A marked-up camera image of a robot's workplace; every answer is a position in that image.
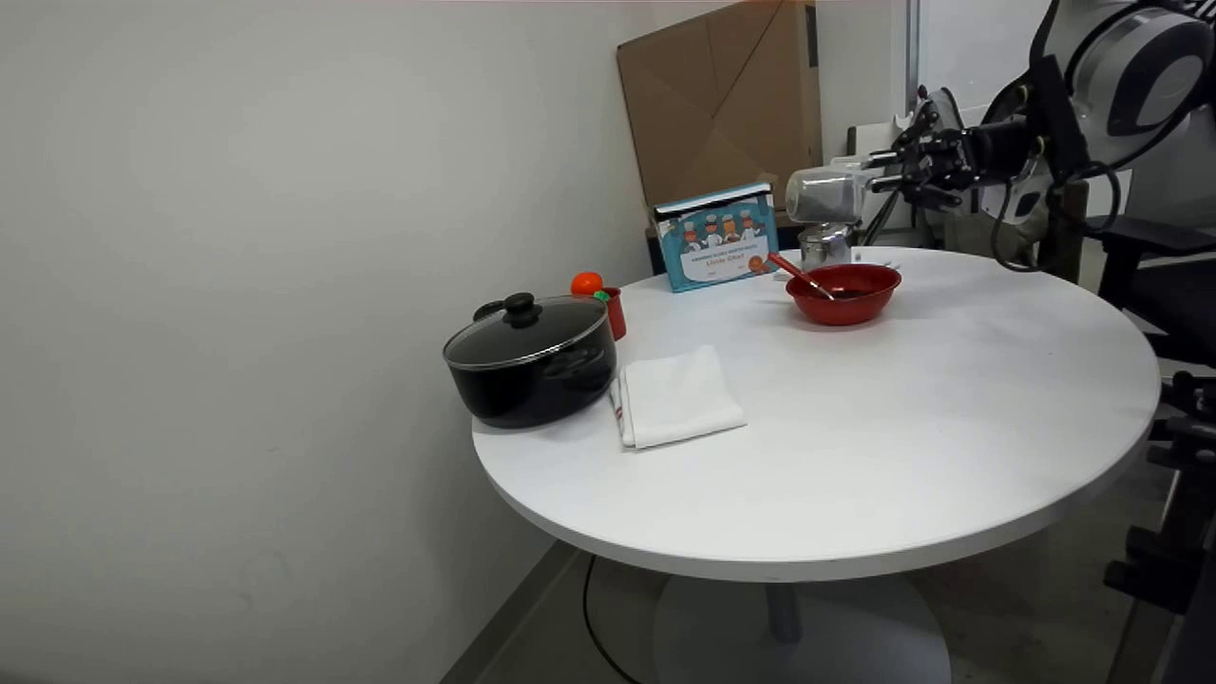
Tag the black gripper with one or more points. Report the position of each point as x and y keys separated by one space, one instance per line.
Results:
x=953 y=164

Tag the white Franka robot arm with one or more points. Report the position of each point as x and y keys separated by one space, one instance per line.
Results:
x=1143 y=63

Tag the red bowl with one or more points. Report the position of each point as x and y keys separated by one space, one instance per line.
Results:
x=861 y=306

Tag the small steel pot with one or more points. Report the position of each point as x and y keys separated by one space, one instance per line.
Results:
x=825 y=249

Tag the white vertical pipe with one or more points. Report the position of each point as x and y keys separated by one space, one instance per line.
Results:
x=915 y=53

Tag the blue printed cardboard box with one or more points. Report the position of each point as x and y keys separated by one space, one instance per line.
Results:
x=714 y=240

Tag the large brown cardboard sheet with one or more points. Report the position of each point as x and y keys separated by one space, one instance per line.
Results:
x=707 y=116

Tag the black chair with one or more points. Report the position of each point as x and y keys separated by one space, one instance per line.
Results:
x=1160 y=272

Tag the white folded cloth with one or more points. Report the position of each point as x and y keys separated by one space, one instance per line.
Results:
x=679 y=401

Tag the orange toy ball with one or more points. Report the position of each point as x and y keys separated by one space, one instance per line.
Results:
x=587 y=282

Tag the glass pot lid black knob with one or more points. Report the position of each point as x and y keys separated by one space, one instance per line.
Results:
x=550 y=338

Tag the black cooking pot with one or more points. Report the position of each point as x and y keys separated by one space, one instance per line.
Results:
x=532 y=391

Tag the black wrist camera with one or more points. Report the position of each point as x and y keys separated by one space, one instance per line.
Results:
x=999 y=146

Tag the dark wooden post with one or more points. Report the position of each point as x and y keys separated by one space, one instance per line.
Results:
x=1067 y=240

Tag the black metal stand frame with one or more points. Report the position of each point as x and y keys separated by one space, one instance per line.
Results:
x=1182 y=557

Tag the white table pedestal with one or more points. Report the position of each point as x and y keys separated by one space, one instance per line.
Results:
x=811 y=642

